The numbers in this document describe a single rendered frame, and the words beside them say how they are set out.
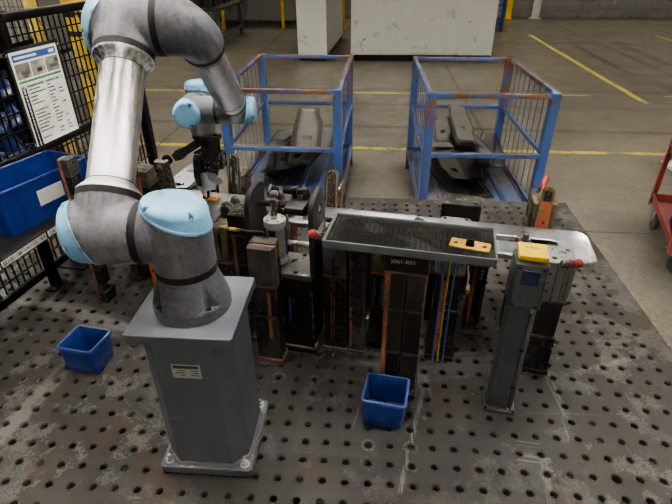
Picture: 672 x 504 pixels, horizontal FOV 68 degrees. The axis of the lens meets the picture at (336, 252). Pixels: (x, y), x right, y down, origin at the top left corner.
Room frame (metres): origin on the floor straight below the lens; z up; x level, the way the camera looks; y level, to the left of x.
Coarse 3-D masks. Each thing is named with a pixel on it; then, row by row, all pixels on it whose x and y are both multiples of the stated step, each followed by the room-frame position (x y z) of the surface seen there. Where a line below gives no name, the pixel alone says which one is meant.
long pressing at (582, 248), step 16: (336, 208) 1.43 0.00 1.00; (304, 224) 1.32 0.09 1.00; (480, 224) 1.32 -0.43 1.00; (496, 224) 1.31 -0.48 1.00; (496, 240) 1.22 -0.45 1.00; (544, 240) 1.22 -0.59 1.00; (560, 240) 1.22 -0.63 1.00; (576, 240) 1.22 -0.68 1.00; (576, 256) 1.13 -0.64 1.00; (592, 256) 1.14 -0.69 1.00
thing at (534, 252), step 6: (522, 246) 0.92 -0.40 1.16; (528, 246) 0.92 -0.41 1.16; (534, 246) 0.92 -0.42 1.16; (540, 246) 0.92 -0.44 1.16; (546, 246) 0.92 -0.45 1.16; (522, 252) 0.89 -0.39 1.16; (528, 252) 0.89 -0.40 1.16; (534, 252) 0.89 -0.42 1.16; (540, 252) 0.89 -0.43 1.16; (546, 252) 0.89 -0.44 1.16; (522, 258) 0.88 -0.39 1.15; (528, 258) 0.88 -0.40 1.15; (534, 258) 0.88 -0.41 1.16; (540, 258) 0.87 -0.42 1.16; (546, 258) 0.87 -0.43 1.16
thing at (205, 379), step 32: (224, 320) 0.75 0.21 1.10; (160, 352) 0.72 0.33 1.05; (192, 352) 0.71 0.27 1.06; (224, 352) 0.72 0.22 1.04; (160, 384) 0.72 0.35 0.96; (192, 384) 0.71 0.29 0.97; (224, 384) 0.72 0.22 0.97; (256, 384) 0.85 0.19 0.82; (192, 416) 0.71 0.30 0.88; (224, 416) 0.71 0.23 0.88; (256, 416) 0.82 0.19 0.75; (192, 448) 0.72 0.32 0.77; (224, 448) 0.71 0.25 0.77; (256, 448) 0.75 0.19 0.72
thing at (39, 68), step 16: (16, 48) 1.61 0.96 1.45; (32, 48) 1.67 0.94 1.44; (48, 48) 1.74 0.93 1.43; (16, 64) 1.59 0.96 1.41; (32, 64) 1.65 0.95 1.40; (48, 64) 1.72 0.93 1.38; (16, 80) 1.57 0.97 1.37; (32, 80) 1.63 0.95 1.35; (48, 80) 1.70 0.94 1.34; (64, 80) 1.77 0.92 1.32; (32, 96) 1.62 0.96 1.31; (48, 96) 1.68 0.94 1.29; (64, 96) 1.75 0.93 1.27; (48, 112) 1.66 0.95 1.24; (64, 112) 1.73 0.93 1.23; (32, 128) 1.58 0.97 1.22; (48, 128) 1.64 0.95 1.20; (64, 128) 1.71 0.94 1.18; (80, 128) 1.78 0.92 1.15; (48, 144) 1.62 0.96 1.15
